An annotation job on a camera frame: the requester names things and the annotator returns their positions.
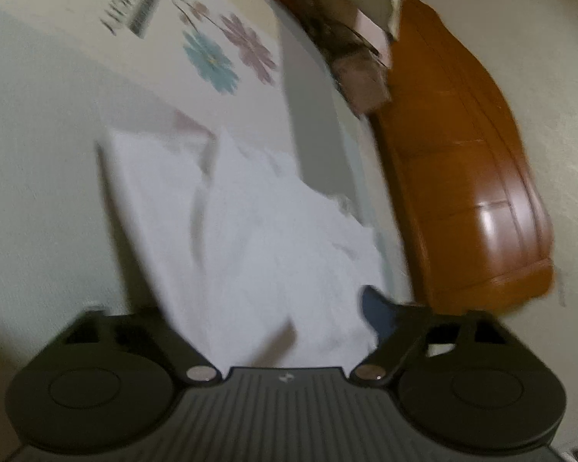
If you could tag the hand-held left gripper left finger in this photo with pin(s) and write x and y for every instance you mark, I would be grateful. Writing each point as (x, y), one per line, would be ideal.
(173, 346)

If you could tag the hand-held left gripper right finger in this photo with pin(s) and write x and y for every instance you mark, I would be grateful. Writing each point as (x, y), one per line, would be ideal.
(378, 310)

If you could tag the white printed sweatshirt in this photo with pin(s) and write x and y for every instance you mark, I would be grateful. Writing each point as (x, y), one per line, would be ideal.
(245, 250)

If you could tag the wooden headboard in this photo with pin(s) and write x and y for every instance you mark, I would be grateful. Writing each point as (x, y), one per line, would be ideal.
(462, 178)

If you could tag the checked bed sheet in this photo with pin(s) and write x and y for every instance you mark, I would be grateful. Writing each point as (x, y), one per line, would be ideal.
(53, 154)

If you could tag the pink handbag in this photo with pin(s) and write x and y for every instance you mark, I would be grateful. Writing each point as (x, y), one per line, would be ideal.
(361, 77)

